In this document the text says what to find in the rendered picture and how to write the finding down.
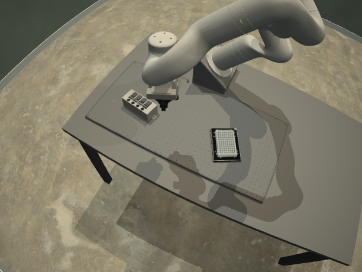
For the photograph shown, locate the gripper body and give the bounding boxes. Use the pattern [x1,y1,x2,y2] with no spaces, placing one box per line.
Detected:
[172,78,179,99]

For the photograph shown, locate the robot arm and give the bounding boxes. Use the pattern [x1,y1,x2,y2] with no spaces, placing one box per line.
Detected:
[142,0,325,100]

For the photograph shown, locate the beige operator panel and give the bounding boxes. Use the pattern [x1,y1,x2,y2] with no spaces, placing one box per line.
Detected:
[122,89,158,121]

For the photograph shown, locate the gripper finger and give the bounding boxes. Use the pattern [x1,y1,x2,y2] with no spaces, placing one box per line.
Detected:
[163,100,172,111]
[155,99,164,111]

